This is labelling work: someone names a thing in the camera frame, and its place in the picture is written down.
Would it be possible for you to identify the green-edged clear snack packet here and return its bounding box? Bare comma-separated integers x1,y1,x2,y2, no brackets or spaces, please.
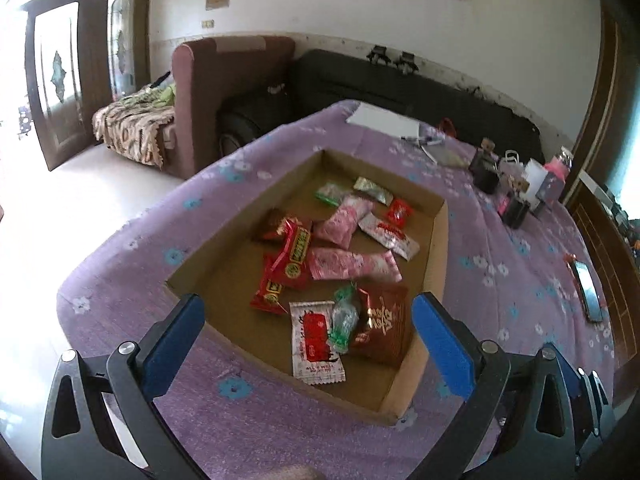
315,182,347,207

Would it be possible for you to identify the red bar packet green label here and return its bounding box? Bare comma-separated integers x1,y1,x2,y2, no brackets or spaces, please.
249,254,297,317
272,217,314,292

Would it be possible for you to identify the brown notebook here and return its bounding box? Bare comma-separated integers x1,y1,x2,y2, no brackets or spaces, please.
421,144,469,169

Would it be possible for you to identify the black bag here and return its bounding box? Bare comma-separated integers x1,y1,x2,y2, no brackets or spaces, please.
216,84,297,162

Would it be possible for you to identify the white paper sheet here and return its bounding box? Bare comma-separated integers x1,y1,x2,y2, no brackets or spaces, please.
345,102,421,139

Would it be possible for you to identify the light green snack packet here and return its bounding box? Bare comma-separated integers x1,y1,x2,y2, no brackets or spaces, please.
353,176,394,207

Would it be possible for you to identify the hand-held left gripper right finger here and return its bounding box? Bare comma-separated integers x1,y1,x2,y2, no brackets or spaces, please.
400,291,576,480

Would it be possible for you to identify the red cartoon-face candy packet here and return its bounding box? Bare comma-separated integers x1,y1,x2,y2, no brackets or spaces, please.
385,198,414,229

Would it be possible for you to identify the patterned throw blanket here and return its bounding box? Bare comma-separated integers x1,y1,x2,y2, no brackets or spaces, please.
91,84,178,169

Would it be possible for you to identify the shallow cardboard box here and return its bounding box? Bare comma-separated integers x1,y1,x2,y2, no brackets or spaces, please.
166,149,449,427

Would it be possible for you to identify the white red snack packet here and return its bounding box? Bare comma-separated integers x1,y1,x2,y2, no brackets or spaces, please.
289,301,347,386
358,212,421,262

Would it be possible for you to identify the pale pink snack packet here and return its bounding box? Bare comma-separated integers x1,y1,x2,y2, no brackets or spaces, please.
313,195,374,249

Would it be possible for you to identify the grey phone stand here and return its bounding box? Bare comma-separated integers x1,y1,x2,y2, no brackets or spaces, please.
536,169,567,209

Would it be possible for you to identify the black sofa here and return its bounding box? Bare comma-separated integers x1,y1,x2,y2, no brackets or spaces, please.
286,49,547,164

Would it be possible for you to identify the clear green candy packet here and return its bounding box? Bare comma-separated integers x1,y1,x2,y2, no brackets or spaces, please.
327,284,362,354

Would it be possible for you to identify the wooden glass-panel door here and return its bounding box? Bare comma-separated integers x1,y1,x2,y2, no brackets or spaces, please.
21,0,152,172

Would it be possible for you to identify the black canister wooden cap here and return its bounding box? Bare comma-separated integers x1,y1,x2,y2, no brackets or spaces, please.
469,140,502,194
501,176,532,229

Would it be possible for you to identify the pink thermos bottle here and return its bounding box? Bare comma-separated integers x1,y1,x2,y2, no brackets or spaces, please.
546,146,574,182

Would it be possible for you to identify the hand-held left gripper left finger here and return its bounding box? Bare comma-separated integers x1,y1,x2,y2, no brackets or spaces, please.
40,294,211,480

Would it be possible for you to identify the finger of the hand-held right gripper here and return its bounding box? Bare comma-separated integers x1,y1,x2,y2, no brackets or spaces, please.
590,371,617,443
564,365,598,458

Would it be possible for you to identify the dark red gold-print packet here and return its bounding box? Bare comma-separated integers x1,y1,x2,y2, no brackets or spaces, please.
349,281,414,367

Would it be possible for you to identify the white plastic container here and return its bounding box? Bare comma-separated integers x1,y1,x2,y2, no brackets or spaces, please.
521,158,549,197

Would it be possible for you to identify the black smartphone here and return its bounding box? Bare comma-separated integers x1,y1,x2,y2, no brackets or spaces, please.
572,259,607,323

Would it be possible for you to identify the brown pink armchair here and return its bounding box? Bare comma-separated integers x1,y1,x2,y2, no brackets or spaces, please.
171,34,297,182

